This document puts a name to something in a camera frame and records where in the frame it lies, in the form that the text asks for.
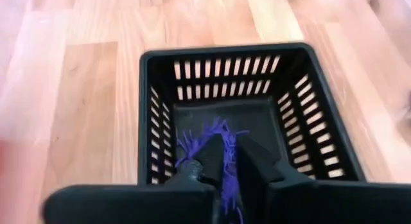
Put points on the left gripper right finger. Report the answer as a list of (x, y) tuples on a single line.
[(257, 169)]

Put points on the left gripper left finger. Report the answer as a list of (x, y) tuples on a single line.
[(210, 166)]

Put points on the black plastic basket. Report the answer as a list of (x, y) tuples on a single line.
[(224, 48)]

